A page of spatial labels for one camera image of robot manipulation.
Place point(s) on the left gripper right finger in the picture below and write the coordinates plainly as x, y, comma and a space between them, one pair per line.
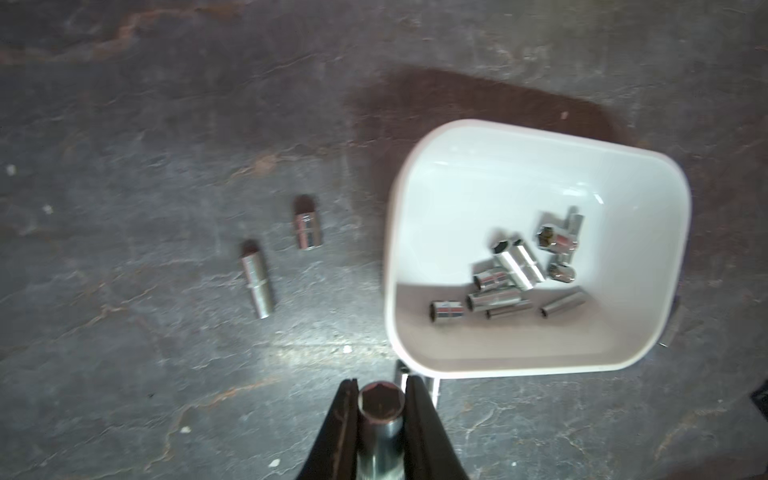
428, 452

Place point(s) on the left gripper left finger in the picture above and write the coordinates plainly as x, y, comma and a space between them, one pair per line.
333, 455

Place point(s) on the large long chrome socket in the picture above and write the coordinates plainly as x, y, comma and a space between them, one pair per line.
380, 450

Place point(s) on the medium long chrome socket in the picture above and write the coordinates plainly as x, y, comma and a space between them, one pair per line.
258, 283

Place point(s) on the white plastic storage box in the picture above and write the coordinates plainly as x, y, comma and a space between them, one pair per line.
468, 184

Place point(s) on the short chrome socket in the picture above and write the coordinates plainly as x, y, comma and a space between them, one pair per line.
308, 231

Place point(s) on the long thin chrome socket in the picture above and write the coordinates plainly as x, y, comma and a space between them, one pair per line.
433, 389

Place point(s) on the large wide chrome socket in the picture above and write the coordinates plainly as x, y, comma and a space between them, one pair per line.
441, 311

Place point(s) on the long chrome socket in box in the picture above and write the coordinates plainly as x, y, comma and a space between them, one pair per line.
493, 299

